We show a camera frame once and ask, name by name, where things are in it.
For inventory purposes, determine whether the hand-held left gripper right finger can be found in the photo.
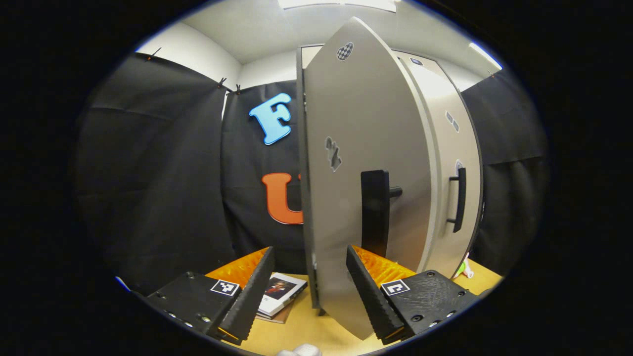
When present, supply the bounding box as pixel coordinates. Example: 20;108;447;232
345;245;479;345

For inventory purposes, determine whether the black backdrop cloth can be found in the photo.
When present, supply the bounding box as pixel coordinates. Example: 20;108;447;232
74;52;317;297
460;69;549;277

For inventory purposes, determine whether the brown book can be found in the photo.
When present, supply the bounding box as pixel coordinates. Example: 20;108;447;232
256;309;292;325

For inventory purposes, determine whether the white shoe cabinet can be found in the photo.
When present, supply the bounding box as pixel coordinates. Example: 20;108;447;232
295;16;485;342

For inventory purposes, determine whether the white portrait book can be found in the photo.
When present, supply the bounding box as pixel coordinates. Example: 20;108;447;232
257;272;308;318

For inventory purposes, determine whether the white cabinet door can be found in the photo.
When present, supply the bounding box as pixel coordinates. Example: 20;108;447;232
299;16;441;341
396;52;484;278

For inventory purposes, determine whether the green and white toy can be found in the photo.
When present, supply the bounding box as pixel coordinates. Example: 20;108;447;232
452;252;475;280

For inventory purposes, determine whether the black door handle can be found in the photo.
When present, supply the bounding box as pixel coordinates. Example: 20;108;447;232
360;170;404;258
447;167;467;233

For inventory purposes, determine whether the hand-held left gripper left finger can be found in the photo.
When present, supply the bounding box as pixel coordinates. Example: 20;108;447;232
146;246;276;346

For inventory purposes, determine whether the ceiling light panel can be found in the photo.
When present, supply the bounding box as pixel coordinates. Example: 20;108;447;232
277;0;398;11

